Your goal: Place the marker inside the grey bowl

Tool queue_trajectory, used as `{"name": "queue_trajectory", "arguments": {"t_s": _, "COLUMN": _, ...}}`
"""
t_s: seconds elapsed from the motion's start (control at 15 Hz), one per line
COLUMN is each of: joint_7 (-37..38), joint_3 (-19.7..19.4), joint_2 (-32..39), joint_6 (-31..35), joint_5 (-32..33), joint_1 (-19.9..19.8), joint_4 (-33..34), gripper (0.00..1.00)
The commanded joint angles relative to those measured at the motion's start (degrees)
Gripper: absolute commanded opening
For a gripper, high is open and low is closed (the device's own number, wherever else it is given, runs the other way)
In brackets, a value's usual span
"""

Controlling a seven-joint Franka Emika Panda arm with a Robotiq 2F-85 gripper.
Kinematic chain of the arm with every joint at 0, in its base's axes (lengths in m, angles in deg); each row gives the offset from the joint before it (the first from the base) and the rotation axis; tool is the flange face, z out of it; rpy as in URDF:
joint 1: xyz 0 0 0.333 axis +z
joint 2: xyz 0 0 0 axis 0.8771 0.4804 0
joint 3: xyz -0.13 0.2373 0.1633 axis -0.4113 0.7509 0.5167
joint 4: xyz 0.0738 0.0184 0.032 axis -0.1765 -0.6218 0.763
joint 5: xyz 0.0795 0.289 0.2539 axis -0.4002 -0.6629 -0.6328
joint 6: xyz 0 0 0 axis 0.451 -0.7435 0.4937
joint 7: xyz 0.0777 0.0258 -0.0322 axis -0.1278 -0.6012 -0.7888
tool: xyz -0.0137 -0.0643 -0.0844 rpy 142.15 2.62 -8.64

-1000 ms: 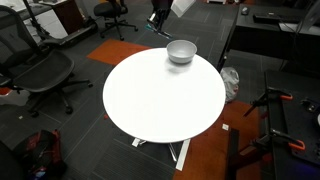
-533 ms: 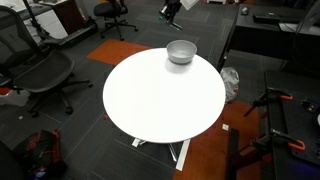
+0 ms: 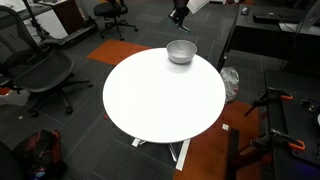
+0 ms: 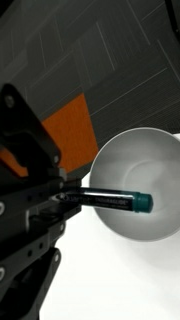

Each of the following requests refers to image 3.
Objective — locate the grey computer mouse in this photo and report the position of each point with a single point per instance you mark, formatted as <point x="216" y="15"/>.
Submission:
<point x="245" y="10"/>

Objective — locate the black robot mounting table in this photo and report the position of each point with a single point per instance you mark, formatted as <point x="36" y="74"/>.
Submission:
<point x="290" y="133"/>

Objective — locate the grey bowl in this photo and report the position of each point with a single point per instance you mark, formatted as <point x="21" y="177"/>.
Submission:
<point x="181" y="51"/>

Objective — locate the small white paper tag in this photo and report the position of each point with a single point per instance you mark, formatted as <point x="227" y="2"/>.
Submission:
<point x="225" y="126"/>

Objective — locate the red and black bag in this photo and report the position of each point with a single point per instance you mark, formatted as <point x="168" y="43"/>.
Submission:
<point x="41" y="153"/>

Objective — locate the black electric scooter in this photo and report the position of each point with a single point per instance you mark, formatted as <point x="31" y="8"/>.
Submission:
<point x="70" y="35"/>

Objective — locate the black keyboard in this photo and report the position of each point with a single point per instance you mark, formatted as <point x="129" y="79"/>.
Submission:
<point x="266" y="18"/>

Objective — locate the teal marker pen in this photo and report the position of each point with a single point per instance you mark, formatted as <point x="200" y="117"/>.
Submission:
<point x="186" y="29"/>

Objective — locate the small black device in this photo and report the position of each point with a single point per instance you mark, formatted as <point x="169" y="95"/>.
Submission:
<point x="310" y="105"/>

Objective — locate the brown wooden cabinet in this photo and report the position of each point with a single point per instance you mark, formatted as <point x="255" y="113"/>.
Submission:
<point x="68" y="15"/>

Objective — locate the black mesh office chair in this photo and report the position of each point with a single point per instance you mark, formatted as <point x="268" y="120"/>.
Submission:
<point x="43" y="71"/>

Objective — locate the white table base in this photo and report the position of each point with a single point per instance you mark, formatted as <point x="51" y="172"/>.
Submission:
<point x="182" y="155"/>

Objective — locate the black desk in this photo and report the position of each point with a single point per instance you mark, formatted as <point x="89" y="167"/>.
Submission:
<point x="260" y="36"/>

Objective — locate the black padded office chair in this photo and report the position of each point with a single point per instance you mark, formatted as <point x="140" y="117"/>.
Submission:
<point x="111" y="11"/>

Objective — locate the white long desk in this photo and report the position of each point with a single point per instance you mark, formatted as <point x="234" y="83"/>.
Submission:
<point x="46" y="20"/>

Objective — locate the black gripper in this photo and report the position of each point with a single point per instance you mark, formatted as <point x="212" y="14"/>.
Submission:
<point x="181" y="4"/>

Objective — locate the black stand post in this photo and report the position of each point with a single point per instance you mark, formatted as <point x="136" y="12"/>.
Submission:
<point x="233" y="150"/>

